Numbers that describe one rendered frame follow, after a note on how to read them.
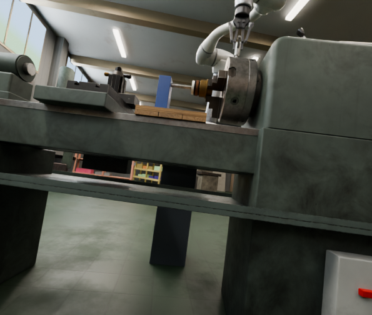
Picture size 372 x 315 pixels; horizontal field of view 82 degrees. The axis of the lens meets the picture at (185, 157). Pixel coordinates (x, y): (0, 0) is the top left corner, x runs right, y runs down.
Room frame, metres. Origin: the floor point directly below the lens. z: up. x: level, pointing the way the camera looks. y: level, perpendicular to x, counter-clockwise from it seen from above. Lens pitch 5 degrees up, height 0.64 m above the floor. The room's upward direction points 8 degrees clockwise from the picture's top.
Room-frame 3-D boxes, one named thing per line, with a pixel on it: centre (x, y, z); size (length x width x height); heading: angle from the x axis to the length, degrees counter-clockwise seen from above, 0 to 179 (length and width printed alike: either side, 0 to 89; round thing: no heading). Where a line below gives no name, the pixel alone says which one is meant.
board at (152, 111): (1.05, 0.08, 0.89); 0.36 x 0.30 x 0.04; 177
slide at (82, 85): (1.08, 0.43, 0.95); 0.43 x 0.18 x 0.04; 177
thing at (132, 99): (1.15, 0.40, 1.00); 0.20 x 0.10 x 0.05; 87
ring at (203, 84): (1.05, -0.04, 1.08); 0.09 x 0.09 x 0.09; 87
